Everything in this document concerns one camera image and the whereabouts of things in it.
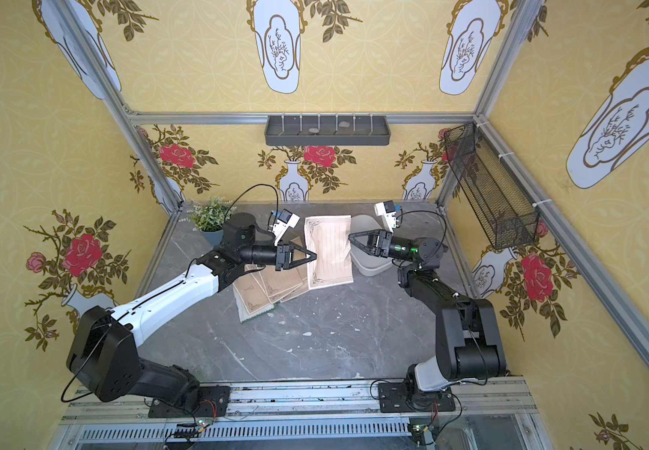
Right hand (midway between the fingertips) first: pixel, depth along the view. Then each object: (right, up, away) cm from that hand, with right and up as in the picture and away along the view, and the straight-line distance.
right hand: (349, 249), depth 70 cm
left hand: (-8, -3, 0) cm, 8 cm away
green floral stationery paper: (-32, -22, +19) cm, 43 cm away
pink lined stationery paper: (-6, +3, +2) cm, 7 cm away
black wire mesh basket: (+46, +11, +13) cm, 49 cm away
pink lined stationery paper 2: (-23, -13, +25) cm, 36 cm away
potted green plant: (-46, +9, +24) cm, 53 cm away
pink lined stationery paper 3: (-31, -17, +23) cm, 42 cm away
